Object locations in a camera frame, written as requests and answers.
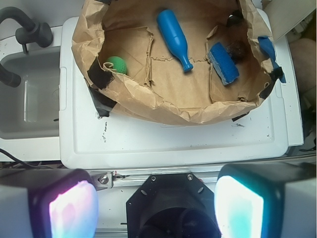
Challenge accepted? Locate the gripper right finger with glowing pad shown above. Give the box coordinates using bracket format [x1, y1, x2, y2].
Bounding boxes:
[214, 162, 317, 238]

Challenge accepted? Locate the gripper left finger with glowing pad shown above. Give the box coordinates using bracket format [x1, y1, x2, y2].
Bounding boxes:
[0, 169, 99, 238]

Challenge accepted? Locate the green dimpled ball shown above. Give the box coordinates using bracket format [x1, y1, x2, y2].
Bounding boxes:
[106, 56, 127, 74]

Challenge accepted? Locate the grey sink basin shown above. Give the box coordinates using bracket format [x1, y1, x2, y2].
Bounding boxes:
[0, 47, 60, 139]

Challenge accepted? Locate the blue sponge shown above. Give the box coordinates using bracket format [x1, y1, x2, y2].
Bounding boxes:
[208, 42, 239, 86]

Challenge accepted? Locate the dark brown lump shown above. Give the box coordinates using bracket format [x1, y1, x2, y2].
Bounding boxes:
[225, 40, 247, 63]

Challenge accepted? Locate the blue tape strip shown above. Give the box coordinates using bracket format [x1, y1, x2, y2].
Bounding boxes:
[258, 36, 286, 83]

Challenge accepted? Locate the brown paper bag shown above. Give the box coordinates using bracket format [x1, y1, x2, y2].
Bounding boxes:
[72, 0, 279, 126]

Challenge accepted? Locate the black faucet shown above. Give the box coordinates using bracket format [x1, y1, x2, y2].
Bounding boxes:
[0, 6, 53, 88]

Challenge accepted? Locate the blue plastic bottle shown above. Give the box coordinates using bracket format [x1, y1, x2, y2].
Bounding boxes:
[157, 9, 193, 72]

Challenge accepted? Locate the aluminium extrusion rail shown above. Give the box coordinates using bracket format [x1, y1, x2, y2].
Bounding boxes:
[88, 166, 221, 190]

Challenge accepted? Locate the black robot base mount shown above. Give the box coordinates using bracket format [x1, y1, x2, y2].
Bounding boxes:
[126, 174, 221, 238]

